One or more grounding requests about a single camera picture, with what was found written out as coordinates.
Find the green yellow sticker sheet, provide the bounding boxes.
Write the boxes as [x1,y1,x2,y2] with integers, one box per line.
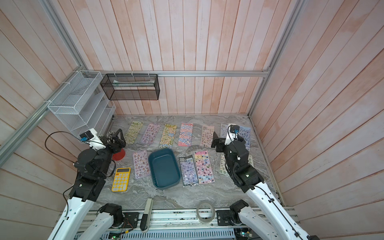
[124,121,144,145]

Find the dark blue sticker sheet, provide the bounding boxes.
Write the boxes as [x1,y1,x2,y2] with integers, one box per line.
[239,126,251,151]

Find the light blue sticker sheet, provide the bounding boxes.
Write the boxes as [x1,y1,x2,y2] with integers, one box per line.
[220,124,229,138]

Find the pastel sticker sheet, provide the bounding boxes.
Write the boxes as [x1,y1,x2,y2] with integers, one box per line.
[201,126,215,148]

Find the pink yellow cat sticker sheet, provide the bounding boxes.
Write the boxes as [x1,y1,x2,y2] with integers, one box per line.
[195,151,215,184]

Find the colourful small sticker sheet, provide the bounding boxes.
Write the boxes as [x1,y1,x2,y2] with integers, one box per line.
[159,124,177,149]

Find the purple sticker sheet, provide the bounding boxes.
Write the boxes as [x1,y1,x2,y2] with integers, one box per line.
[179,156,199,187]

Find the red blue cat sticker sheet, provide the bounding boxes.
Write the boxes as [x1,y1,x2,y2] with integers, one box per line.
[178,123,193,147]

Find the teal storage box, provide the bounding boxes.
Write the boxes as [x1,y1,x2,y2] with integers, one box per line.
[148,148,182,190]

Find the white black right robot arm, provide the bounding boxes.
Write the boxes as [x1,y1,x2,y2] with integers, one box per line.
[212,133,319,240]

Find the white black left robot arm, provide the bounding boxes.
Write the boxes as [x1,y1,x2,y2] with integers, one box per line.
[49,129,126,240]

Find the red pencil cup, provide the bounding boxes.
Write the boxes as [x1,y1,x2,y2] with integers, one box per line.
[106,132,126,161]

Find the yellow calculator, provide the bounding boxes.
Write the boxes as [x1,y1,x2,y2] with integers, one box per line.
[111,168,131,192]

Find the clear tape roll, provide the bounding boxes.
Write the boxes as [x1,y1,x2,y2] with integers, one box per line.
[196,201,216,224]

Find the grey stapler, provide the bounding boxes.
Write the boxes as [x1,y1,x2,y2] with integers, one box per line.
[140,198,153,233]

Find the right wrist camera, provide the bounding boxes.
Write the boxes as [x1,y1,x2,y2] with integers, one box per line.
[225,125,240,146]

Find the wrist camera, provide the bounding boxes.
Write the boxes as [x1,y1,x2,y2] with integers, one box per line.
[80,128,106,151]
[225,125,240,146]

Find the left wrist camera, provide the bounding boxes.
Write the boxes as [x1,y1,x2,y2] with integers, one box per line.
[80,128,106,151]

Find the white mesh wall shelf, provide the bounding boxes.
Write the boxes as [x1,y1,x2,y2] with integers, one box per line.
[48,71,116,137]

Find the black mesh wall basket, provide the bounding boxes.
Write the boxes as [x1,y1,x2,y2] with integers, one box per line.
[101,73,160,101]

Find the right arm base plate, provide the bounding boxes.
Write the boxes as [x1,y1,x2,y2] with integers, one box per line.
[216,210,240,226]

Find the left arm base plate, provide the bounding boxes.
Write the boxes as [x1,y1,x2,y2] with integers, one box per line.
[122,212,140,229]

